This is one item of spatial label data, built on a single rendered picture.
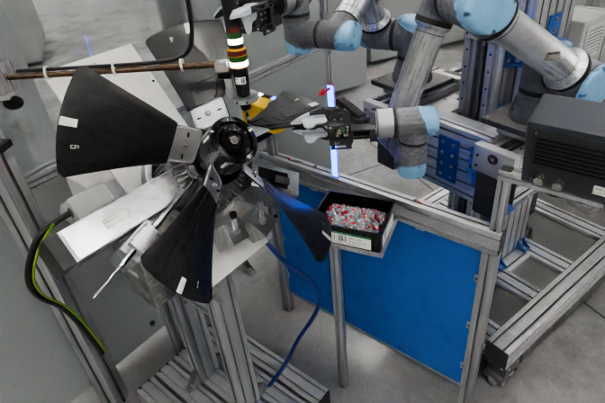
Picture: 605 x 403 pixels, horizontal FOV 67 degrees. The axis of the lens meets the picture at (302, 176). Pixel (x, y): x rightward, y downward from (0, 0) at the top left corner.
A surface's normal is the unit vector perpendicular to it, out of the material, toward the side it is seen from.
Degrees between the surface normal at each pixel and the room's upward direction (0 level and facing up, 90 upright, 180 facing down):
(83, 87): 70
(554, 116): 15
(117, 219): 50
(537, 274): 0
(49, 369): 90
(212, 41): 38
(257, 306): 0
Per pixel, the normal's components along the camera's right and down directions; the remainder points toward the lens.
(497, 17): 0.15, 0.45
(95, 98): 0.45, 0.18
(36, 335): 0.78, 0.28
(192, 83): -0.20, -0.17
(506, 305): -0.08, -0.84
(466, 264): -0.62, 0.46
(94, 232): 0.54, -0.33
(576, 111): -0.25, -0.69
